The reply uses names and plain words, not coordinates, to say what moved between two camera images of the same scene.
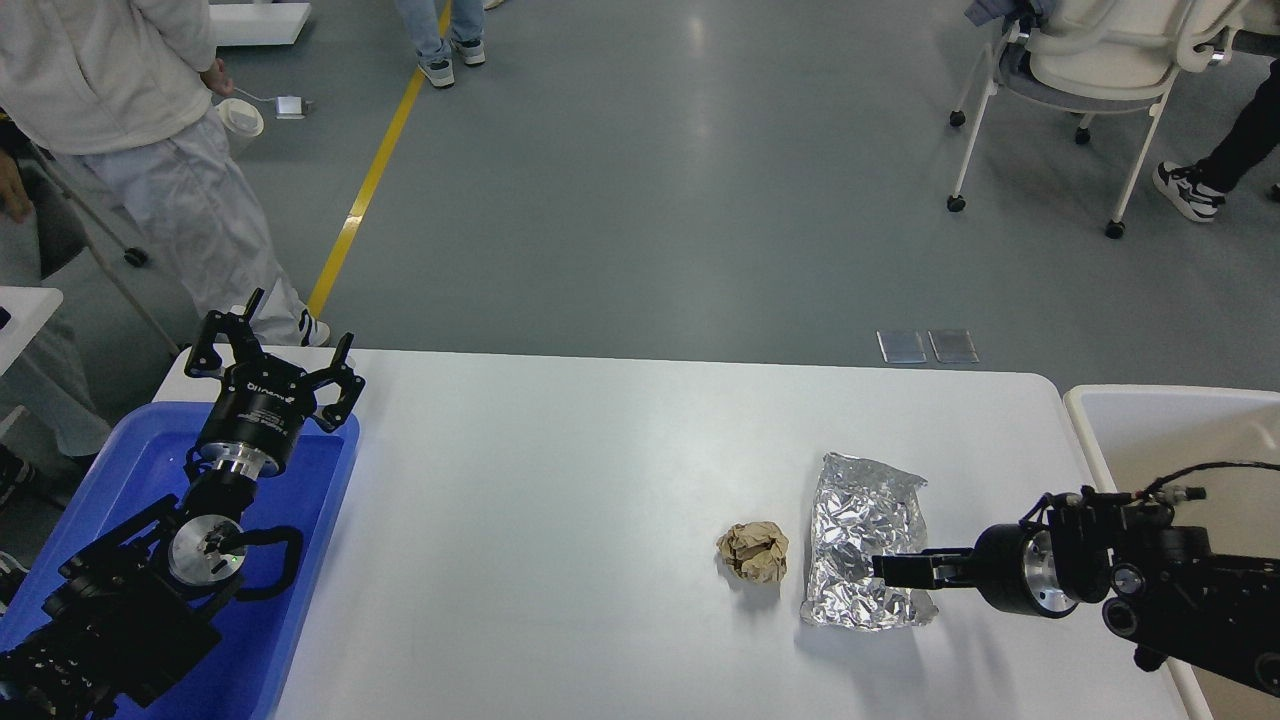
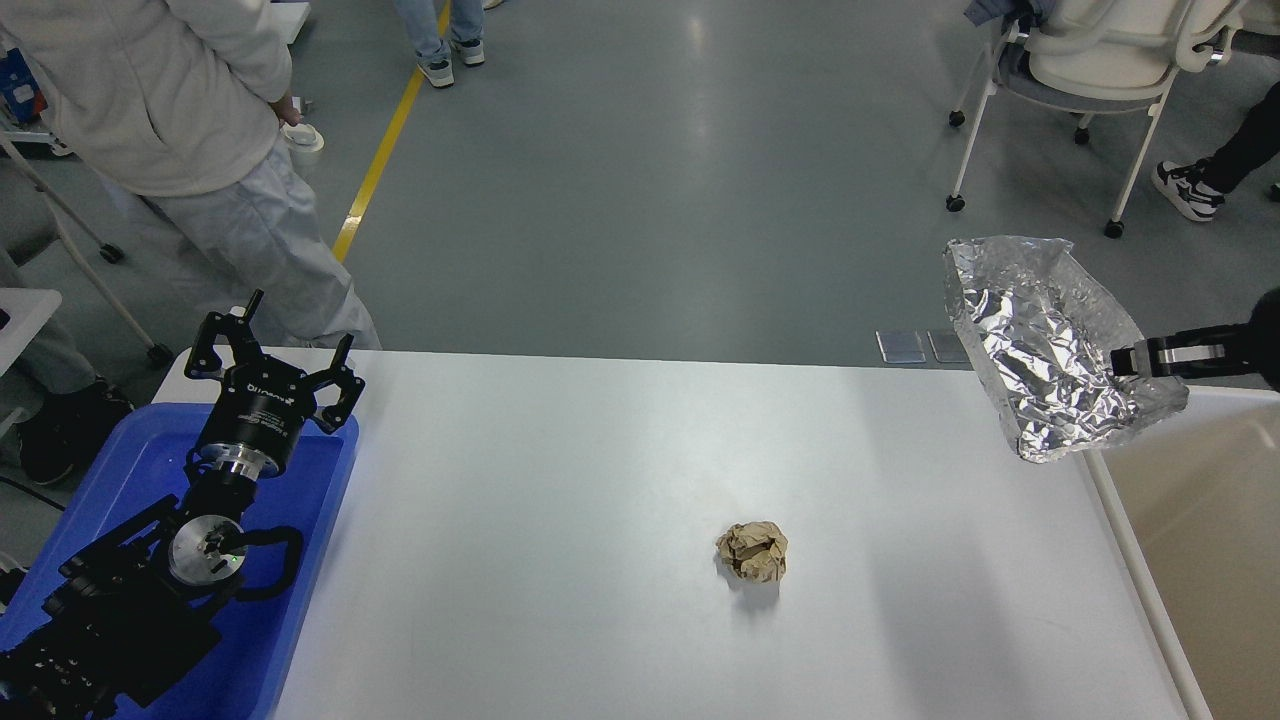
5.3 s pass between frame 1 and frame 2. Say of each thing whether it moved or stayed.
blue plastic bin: stayed
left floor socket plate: stayed
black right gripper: moved
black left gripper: stayed
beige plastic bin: stayed
